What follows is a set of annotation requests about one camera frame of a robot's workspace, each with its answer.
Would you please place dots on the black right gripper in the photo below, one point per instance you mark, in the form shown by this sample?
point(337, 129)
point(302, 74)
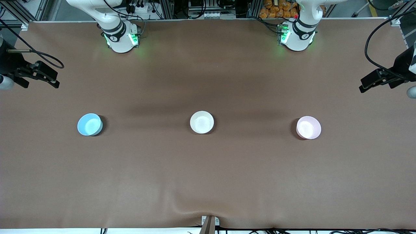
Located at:
point(10, 62)

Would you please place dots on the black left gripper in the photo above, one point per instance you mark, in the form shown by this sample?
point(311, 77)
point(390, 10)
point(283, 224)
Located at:
point(402, 66)

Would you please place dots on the light blue bowl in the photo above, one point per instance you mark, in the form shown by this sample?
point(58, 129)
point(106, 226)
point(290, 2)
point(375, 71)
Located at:
point(88, 125)

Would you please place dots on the pink bowl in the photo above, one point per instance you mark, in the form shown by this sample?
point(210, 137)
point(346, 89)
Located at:
point(308, 127)

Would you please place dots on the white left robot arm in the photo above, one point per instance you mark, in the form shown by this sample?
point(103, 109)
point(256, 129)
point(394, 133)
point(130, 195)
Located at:
point(299, 39)

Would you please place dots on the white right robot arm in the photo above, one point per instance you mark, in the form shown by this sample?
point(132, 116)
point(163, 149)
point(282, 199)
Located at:
point(120, 39)

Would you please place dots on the white bowl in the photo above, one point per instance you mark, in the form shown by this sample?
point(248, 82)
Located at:
point(201, 122)

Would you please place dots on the orange round objects pile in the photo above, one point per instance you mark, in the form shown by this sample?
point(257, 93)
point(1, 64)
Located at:
point(273, 11)

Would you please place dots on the white power strip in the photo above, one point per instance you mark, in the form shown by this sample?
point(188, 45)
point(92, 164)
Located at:
point(213, 15)

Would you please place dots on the brown table cloth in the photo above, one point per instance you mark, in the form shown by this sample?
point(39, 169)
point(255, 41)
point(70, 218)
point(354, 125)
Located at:
point(208, 178)

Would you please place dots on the white table corner bracket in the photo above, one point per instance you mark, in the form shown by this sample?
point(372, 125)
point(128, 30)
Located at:
point(25, 26)
point(395, 21)

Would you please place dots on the aluminium frame rail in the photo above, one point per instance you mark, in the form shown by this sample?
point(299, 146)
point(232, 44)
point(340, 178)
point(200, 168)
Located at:
point(44, 9)

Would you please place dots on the aluminium frame post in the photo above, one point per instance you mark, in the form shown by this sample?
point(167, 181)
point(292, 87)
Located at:
point(253, 8)
point(167, 9)

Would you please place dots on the grey metal clamp bracket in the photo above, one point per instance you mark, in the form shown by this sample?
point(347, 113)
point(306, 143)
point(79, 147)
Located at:
point(208, 226)

